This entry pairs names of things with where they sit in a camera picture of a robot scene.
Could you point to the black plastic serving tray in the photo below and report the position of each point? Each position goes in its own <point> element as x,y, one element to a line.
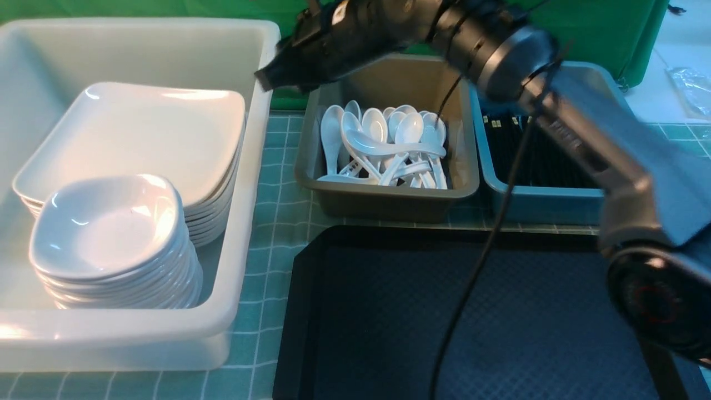
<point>368,307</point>

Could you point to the stack of white bowls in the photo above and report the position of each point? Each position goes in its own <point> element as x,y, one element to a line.
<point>173,281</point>

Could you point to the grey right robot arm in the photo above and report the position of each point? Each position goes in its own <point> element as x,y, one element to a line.
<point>654,225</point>

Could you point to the teal checked tablecloth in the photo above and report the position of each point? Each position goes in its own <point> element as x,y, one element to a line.
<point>286,217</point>

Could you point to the large white plastic tub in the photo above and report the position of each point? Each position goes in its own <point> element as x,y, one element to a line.
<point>45,63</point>

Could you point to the large white square plate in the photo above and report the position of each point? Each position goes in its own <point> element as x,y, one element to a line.
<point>123,104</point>

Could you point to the bundle of black chopsticks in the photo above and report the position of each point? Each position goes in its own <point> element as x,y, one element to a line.
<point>543,164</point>

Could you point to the white bowl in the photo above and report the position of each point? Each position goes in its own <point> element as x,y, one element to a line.
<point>107,226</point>

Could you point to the clear plastic bag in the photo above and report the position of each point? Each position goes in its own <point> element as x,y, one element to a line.
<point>691,91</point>

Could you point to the blue-grey plastic chopstick bin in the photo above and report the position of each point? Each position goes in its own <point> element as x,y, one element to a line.
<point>537,205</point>

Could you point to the pile of white spoons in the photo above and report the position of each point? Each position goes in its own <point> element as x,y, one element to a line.
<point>396,146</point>

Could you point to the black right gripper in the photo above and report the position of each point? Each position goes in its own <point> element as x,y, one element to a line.
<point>332,40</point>

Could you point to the green backdrop cloth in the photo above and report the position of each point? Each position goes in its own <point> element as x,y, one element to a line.
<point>616,35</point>

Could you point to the stack of white square plates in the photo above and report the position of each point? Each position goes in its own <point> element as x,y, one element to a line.
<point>214,216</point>

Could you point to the brown plastic spoon bin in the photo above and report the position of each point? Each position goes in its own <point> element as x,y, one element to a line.
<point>419,81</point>

